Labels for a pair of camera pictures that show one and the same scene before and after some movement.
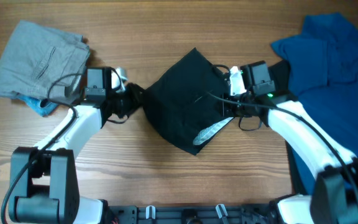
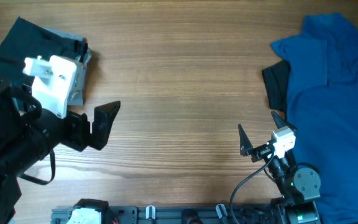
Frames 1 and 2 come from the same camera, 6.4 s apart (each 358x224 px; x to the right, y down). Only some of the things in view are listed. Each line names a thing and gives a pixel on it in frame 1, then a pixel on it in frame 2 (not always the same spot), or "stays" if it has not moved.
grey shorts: (40, 62) → (76, 98)
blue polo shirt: (333, 66) stays
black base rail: (263, 213) stays
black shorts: (186, 101) → (23, 40)
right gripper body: (233, 109) → (261, 152)
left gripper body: (125, 101) → (44, 134)
